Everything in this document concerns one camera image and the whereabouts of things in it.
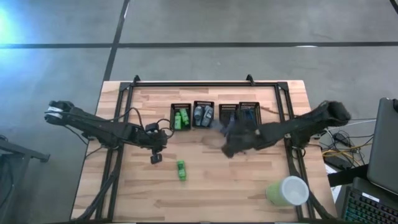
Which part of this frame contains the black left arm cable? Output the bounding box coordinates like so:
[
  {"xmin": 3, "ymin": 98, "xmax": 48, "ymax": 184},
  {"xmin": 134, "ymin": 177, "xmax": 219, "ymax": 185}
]
[{"xmin": 124, "ymin": 107, "xmax": 175, "ymax": 139}]

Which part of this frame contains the black slatted plastic basket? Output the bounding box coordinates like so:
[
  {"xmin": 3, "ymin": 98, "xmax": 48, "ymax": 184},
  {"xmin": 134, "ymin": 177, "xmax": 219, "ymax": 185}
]
[
  {"xmin": 218, "ymin": 103, "xmax": 240, "ymax": 129},
  {"xmin": 170, "ymin": 103, "xmax": 192, "ymax": 131},
  {"xmin": 192, "ymin": 100, "xmax": 215, "ymax": 128},
  {"xmin": 238, "ymin": 101, "xmax": 261, "ymax": 125}
]

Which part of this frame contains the green travel bottle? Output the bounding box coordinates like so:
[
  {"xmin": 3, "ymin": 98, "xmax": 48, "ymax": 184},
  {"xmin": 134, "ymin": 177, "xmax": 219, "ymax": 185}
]
[
  {"xmin": 176, "ymin": 159, "xmax": 187, "ymax": 182},
  {"xmin": 179, "ymin": 108, "xmax": 190, "ymax": 126},
  {"xmin": 174, "ymin": 111, "xmax": 183, "ymax": 131}
]

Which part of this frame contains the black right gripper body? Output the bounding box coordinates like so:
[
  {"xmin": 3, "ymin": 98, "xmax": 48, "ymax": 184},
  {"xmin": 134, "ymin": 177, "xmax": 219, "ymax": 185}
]
[{"xmin": 231, "ymin": 121, "xmax": 268, "ymax": 150}]

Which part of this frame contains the black power adapter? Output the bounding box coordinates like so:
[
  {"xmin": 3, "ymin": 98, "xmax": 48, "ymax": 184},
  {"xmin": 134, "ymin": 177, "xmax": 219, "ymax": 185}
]
[{"xmin": 332, "ymin": 132, "xmax": 353, "ymax": 147}]

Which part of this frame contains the yellow cable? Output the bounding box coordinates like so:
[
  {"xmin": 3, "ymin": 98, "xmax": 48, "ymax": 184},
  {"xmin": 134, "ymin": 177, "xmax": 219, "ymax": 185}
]
[{"xmin": 322, "ymin": 149, "xmax": 363, "ymax": 166}]

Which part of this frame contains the black aluminium rig frame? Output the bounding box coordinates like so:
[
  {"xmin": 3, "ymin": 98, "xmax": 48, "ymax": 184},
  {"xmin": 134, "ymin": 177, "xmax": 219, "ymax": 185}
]
[{"xmin": 70, "ymin": 74, "xmax": 338, "ymax": 224}]

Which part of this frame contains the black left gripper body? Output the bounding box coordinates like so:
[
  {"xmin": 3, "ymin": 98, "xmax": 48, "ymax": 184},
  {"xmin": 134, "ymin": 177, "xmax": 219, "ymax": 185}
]
[{"xmin": 133, "ymin": 129, "xmax": 170, "ymax": 153}]

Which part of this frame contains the black flat bar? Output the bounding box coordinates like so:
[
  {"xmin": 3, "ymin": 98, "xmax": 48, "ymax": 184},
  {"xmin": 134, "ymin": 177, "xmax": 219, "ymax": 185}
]
[{"xmin": 326, "ymin": 164, "xmax": 369, "ymax": 187}]

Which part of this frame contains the black backlit keyboard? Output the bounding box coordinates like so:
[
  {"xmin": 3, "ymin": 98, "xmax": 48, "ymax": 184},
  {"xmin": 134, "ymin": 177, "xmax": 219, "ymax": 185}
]
[{"xmin": 340, "ymin": 185, "xmax": 398, "ymax": 224}]

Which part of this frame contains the green cup with white lid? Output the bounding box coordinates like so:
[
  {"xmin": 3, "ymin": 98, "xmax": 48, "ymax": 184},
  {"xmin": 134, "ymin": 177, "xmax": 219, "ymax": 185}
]
[{"xmin": 266, "ymin": 175, "xmax": 310, "ymax": 207}]

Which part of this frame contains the black metal stand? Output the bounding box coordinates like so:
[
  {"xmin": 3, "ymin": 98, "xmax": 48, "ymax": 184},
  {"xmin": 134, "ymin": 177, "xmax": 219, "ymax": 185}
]
[{"xmin": 0, "ymin": 133, "xmax": 50, "ymax": 224}]

